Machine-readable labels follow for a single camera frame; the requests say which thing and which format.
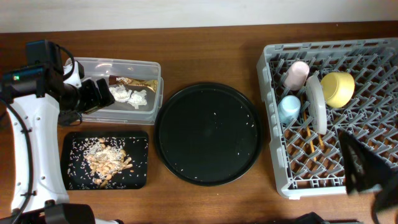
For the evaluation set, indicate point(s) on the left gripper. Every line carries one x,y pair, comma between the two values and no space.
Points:
94,100

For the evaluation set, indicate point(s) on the white tissue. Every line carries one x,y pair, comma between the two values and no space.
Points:
137,99
120,93

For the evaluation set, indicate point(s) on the brown snack wrapper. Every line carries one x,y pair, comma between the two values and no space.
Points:
151,84

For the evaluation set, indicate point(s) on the food scraps pile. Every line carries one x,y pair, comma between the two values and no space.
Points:
106,158

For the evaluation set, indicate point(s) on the yellow bowl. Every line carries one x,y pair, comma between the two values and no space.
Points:
338,88

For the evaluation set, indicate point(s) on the grey plate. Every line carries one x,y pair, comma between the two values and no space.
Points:
317,106

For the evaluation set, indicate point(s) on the wooden chopstick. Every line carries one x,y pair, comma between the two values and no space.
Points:
322,146
308,129

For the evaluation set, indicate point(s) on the blue plastic cup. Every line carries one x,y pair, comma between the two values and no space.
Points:
288,109

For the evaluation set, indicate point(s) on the pink plastic cup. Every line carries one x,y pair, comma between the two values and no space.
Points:
296,75

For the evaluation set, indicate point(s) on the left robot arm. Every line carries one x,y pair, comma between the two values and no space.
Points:
49,91

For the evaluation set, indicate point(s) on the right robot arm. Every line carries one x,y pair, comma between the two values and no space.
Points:
385,199

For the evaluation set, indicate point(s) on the grey dishwasher rack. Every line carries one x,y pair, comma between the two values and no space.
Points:
370,115

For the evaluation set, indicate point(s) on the clear plastic bin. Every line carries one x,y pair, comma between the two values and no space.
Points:
97,68

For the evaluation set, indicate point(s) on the black rectangular tray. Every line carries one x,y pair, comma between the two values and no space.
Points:
76,171

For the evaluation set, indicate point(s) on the round black tray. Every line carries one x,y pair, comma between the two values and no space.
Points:
208,134

